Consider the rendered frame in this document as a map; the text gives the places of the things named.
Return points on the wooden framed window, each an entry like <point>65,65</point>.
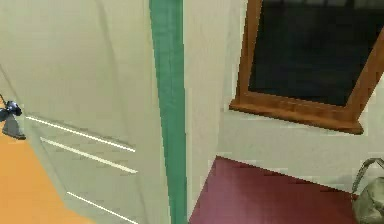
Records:
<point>310,56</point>

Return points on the green door frame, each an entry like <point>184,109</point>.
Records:
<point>171,100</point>

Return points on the white room door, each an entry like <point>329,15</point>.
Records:
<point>83,83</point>

